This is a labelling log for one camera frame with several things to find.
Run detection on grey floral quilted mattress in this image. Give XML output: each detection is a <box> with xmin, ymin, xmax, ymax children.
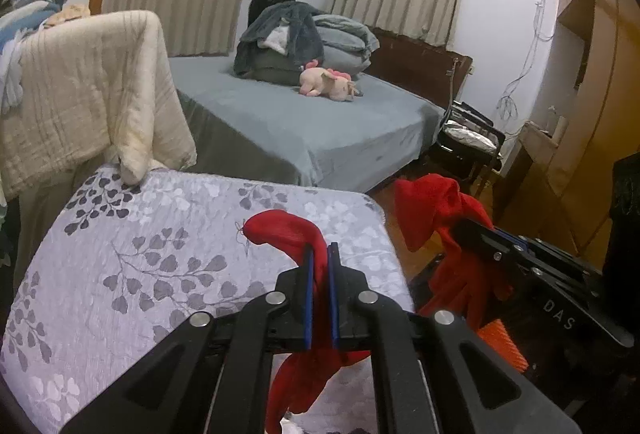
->
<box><xmin>1</xmin><ymin>165</ymin><xmax>412</xmax><ymax>433</ymax></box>

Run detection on dark teal fleece blanket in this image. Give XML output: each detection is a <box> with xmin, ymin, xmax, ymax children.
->
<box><xmin>233</xmin><ymin>1</ymin><xmax>324</xmax><ymax>76</ymax></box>

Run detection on black folding chair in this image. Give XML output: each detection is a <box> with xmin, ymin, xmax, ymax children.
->
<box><xmin>426</xmin><ymin>58</ymin><xmax>508</xmax><ymax>200</ymax></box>

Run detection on bed with grey-blue sheet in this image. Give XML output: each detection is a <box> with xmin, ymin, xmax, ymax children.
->
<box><xmin>170</xmin><ymin>57</ymin><xmax>442</xmax><ymax>192</ymax></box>

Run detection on tan cloth on blanket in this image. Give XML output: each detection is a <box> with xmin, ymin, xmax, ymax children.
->
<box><xmin>42</xmin><ymin>4</ymin><xmax>91</xmax><ymax>29</ymax></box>

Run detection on white hanging wall cables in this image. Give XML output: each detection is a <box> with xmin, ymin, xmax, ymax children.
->
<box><xmin>494</xmin><ymin>0</ymin><xmax>549</xmax><ymax>135</ymax></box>

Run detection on dark wooden headboard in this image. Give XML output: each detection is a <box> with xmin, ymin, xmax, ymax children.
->
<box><xmin>366</xmin><ymin>29</ymin><xmax>473</xmax><ymax>109</ymax></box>

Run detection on blue white scalloped blanket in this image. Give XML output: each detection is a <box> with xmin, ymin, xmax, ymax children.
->
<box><xmin>1</xmin><ymin>0</ymin><xmax>67</xmax><ymax>114</ymax></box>

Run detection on pink plush pig toy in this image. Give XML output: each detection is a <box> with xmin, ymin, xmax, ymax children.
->
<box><xmin>298</xmin><ymin>59</ymin><xmax>362</xmax><ymax>102</ymax></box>

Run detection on wooden wardrobe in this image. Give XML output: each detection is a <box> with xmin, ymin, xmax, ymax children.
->
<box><xmin>494</xmin><ymin>0</ymin><xmax>639</xmax><ymax>267</ymax></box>

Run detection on folded grey duvet pile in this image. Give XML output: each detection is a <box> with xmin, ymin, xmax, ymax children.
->
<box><xmin>312</xmin><ymin>14</ymin><xmax>380</xmax><ymax>78</ymax></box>

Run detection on orange spiky foam mat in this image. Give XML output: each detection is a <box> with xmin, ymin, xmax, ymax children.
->
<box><xmin>477</xmin><ymin>319</ymin><xmax>529</xmax><ymax>373</ymax></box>

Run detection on beige quilted blanket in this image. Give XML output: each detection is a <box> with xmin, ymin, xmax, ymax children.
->
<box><xmin>1</xmin><ymin>10</ymin><xmax>198</xmax><ymax>200</ymax></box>

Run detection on pink face mask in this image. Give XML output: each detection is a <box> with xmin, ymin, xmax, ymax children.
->
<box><xmin>280</xmin><ymin>414</ymin><xmax>324</xmax><ymax>434</ymax></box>

